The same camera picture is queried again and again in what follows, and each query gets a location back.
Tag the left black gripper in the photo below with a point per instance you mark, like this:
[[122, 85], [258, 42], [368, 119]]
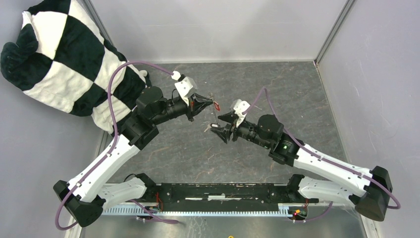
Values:
[[194, 100]]

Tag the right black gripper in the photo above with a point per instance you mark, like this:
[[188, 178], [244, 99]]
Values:
[[224, 133]]

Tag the silver metal keyring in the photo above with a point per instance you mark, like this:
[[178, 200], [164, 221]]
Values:
[[211, 95]]

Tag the key with red tag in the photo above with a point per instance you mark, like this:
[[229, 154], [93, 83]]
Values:
[[216, 106]]

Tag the key with black tag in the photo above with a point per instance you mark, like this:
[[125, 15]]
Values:
[[211, 125]]

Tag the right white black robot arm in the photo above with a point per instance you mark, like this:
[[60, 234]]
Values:
[[368, 191]]

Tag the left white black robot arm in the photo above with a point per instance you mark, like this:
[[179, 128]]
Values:
[[85, 196]]

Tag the silver toothed metal strip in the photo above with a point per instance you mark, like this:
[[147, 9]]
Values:
[[135, 210]]

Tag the black white checkered blanket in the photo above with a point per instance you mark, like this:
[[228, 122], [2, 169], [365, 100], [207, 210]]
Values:
[[61, 59]]

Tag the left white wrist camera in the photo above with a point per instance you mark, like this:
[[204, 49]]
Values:
[[185, 86]]

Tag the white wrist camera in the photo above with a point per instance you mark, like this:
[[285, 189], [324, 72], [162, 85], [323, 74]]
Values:
[[239, 108], [185, 86]]

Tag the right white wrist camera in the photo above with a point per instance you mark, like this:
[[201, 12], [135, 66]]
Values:
[[239, 108]]

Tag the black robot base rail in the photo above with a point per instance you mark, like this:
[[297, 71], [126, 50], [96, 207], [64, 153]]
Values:
[[219, 197]]

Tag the left aluminium corner post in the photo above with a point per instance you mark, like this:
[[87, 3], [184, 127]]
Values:
[[90, 9]]

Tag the aluminium corner post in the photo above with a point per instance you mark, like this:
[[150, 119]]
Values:
[[334, 31], [90, 9]]

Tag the right aluminium corner post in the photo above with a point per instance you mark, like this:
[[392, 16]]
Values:
[[334, 31]]

